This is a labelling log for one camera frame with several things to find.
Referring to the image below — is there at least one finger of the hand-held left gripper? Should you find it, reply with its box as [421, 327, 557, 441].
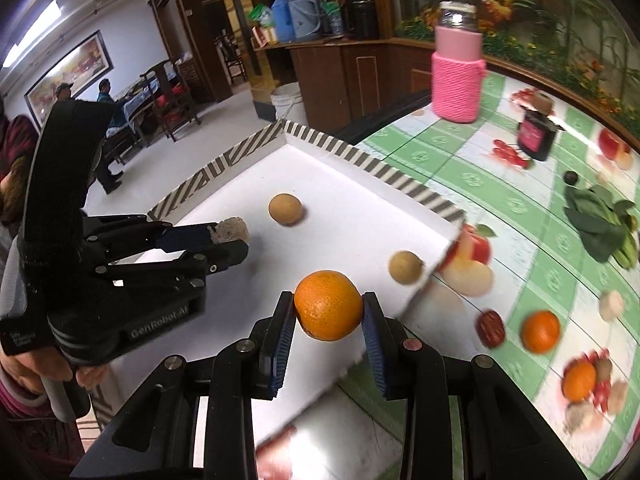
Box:
[100, 239, 250, 289]
[87, 214, 217, 257]

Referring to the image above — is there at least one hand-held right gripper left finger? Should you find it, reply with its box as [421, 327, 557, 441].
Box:
[72, 291, 297, 480]

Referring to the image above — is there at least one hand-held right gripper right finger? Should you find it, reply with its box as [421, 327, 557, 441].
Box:
[361, 291, 586, 480]

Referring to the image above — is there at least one beige hexagonal cake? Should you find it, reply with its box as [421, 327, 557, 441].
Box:
[564, 401, 598, 433]
[607, 380, 630, 413]
[599, 291, 626, 322]
[209, 216, 251, 246]

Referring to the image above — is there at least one orange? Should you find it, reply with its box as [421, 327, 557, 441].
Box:
[561, 361, 598, 402]
[520, 310, 561, 354]
[293, 270, 363, 342]

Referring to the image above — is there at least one white tray with striped rim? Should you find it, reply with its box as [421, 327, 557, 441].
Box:
[95, 119, 467, 456]

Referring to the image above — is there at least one person's left forearm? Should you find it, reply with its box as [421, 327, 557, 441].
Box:
[0, 382, 86, 466]

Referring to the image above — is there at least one person's left hand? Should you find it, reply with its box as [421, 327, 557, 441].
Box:
[0, 345, 108, 396]

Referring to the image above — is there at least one cloth covered table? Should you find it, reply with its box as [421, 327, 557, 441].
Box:
[117, 87, 166, 133]

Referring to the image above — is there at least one red date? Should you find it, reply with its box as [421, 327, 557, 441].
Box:
[475, 310, 507, 348]

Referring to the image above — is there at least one wooden chair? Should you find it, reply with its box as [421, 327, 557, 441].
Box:
[140, 60, 202, 142]
[215, 35, 246, 86]

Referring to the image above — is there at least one ceiling light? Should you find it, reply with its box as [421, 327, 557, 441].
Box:
[2, 0, 63, 68]

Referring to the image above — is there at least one white bucket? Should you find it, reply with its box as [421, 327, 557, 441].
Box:
[270, 82, 307, 123]

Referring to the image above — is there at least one green checked fruit-print tablecloth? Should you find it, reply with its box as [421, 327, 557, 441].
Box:
[252, 67, 640, 480]

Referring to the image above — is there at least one wooden cabinet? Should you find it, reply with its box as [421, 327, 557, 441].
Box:
[252, 35, 436, 121]

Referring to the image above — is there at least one blue thermos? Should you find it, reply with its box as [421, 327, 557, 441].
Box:
[270, 0, 297, 44]

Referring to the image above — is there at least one grey-blue kettle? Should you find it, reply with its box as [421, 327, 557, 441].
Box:
[289, 0, 323, 42]

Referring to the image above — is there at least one green bok choy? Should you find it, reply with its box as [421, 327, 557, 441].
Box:
[612, 232, 640, 268]
[564, 185, 637, 262]

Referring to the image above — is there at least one clear plastic bottle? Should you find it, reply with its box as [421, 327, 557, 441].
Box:
[322, 2, 346, 37]

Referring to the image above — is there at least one small black pink box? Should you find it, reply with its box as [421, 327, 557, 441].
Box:
[516, 107, 566, 162]

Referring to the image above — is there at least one black pot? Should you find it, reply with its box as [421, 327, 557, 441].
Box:
[347, 0, 379, 40]

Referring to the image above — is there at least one glass jar with pink sleeve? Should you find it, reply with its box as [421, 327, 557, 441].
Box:
[431, 1, 487, 124]

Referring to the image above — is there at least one artificial flower display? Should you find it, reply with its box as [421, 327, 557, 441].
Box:
[390, 0, 640, 126]

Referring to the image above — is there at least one framed wall painting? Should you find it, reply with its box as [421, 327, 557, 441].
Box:
[24, 30, 115, 116]

